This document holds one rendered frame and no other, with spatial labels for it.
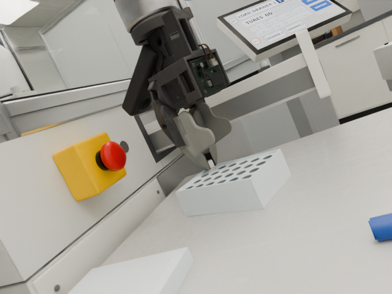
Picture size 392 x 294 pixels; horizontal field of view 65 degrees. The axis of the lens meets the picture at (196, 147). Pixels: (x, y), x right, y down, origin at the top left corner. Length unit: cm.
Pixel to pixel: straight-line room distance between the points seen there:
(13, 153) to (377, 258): 37
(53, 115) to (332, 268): 38
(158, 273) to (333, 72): 327
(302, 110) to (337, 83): 195
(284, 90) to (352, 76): 295
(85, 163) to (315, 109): 130
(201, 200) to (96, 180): 14
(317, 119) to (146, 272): 136
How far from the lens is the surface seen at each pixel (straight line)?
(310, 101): 157
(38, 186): 42
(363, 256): 24
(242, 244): 30
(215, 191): 37
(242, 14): 155
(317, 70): 52
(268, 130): 231
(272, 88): 54
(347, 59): 346
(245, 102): 55
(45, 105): 47
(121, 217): 51
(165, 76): 41
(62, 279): 42
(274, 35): 144
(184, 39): 40
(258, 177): 35
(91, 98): 55
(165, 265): 30
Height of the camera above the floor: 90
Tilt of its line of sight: 8 degrees down
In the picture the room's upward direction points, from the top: 25 degrees counter-clockwise
